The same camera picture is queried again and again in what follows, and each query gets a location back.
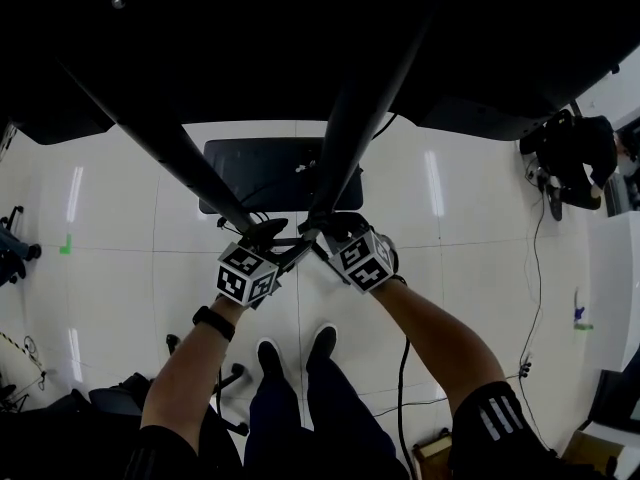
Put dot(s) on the person's left black shoe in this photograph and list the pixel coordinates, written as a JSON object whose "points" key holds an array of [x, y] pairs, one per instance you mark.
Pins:
{"points": [[270, 358]]}

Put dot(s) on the blue green floor object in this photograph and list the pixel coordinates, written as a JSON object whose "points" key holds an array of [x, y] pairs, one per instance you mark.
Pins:
{"points": [[581, 315]]}

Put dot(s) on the black wrist watch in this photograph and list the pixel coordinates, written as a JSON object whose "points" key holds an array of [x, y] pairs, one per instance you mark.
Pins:
{"points": [[214, 323]]}

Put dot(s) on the person's black striped shirt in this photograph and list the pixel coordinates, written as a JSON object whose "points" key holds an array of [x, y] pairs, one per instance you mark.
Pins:
{"points": [[500, 448]]}

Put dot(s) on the black power strip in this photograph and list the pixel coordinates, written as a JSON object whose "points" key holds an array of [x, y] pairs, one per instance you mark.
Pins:
{"points": [[525, 370]]}

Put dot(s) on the person's right black shoe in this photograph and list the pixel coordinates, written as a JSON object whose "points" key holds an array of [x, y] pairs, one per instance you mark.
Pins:
{"points": [[322, 343]]}

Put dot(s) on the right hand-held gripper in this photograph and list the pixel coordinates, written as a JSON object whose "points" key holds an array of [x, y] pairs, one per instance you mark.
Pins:
{"points": [[362, 263]]}

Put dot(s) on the person's black shoe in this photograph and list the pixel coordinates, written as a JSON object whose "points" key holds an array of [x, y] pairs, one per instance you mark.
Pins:
{"points": [[270, 358], [322, 343]]}

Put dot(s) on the wooden stool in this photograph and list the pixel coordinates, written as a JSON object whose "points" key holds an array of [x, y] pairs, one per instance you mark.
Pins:
{"points": [[432, 453]]}

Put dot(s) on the person's right forearm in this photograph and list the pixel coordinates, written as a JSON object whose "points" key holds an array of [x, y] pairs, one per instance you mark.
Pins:
{"points": [[440, 343]]}

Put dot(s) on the cardboard box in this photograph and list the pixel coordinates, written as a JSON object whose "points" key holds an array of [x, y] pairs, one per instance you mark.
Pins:
{"points": [[595, 453]]}

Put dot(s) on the yellow black floor tape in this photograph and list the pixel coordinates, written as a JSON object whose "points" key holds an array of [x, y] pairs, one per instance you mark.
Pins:
{"points": [[12, 340]]}

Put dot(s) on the black TV stand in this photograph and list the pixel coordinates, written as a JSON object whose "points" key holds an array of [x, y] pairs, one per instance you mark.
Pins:
{"points": [[350, 143]]}

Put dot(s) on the person's dark trousers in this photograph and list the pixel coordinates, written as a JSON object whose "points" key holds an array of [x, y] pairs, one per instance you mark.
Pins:
{"points": [[325, 433]]}

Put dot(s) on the dark glass door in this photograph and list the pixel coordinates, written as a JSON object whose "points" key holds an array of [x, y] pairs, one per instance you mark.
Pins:
{"points": [[627, 178]]}

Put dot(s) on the white cabinet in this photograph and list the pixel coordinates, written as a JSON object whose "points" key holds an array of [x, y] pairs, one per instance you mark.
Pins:
{"points": [[615, 288]]}

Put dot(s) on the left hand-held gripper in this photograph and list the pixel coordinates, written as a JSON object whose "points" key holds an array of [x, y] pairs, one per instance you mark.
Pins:
{"points": [[245, 273]]}

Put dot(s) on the person's left forearm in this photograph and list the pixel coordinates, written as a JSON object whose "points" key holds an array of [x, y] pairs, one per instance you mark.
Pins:
{"points": [[185, 378]]}

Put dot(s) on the large black television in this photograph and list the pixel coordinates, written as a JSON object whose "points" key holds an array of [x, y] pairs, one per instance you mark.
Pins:
{"points": [[250, 43]]}

